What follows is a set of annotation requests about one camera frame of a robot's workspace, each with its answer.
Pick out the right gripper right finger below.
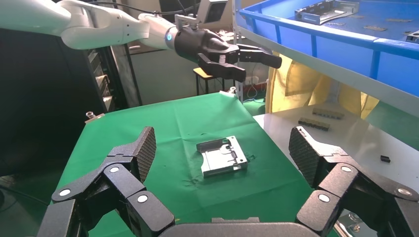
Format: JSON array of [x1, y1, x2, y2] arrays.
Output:
[[289, 125, 419, 237]]

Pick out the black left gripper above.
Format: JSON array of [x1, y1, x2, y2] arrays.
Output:
[[172, 25, 283, 83]]

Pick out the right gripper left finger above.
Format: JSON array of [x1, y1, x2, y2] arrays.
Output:
[[35, 125, 176, 237]]

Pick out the silver binder clip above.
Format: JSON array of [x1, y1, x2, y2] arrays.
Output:
[[218, 86, 239, 98], [84, 111, 106, 124], [334, 212, 365, 237]]

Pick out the white perforated shelf upright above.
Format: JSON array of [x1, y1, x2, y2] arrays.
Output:
[[231, 0, 246, 103]]

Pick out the yellow top stool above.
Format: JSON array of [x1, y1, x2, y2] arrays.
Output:
[[193, 67, 226, 96]]

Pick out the yellow plastic bag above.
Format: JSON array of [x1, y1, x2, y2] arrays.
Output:
[[264, 52, 380, 120]]

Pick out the dark connector strip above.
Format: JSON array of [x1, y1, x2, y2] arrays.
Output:
[[297, 117, 331, 132], [312, 108, 345, 120]]

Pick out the green table cloth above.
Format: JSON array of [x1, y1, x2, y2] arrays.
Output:
[[54, 91, 339, 237]]

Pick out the blue plastic tray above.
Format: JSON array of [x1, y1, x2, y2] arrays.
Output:
[[238, 0, 419, 89]]

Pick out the black equipment cabinet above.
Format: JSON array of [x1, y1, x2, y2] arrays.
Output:
[[0, 28, 130, 179]]

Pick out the tangled floor cables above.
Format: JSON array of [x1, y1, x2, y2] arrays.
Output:
[[245, 81, 267, 100]]

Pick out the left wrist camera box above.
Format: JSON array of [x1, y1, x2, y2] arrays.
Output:
[[175, 0, 229, 30]]

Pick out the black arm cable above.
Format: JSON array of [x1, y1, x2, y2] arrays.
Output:
[[86, 0, 197, 16]]

